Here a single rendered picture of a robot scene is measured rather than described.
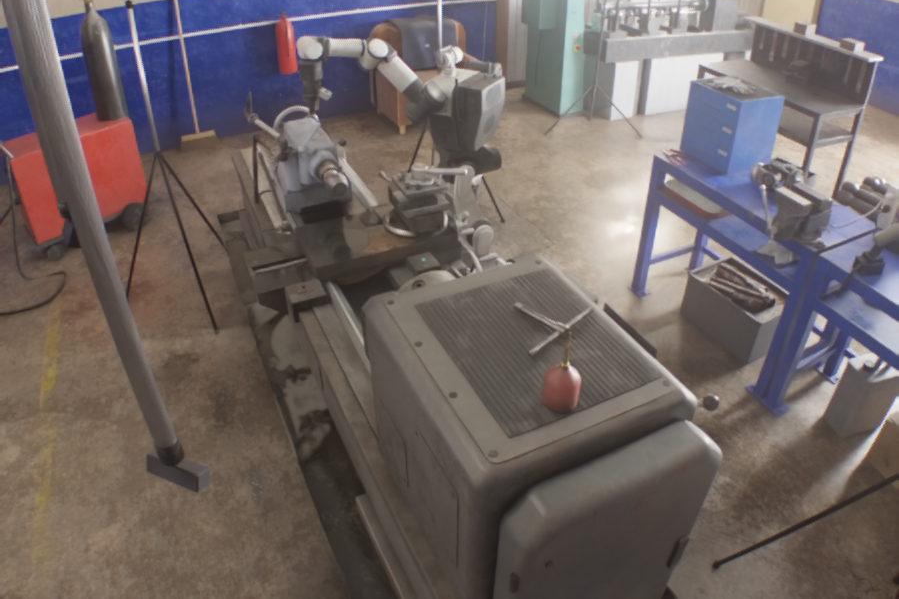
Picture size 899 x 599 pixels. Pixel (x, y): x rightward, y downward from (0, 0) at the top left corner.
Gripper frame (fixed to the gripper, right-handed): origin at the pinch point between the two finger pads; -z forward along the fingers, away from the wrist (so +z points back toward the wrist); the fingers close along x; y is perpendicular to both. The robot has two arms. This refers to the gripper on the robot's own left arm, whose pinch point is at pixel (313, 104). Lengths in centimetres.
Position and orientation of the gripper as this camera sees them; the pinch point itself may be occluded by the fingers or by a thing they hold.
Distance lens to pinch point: 258.1
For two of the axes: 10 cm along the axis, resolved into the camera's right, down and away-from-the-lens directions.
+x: -1.0, 5.4, -8.4
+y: 9.9, 0.6, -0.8
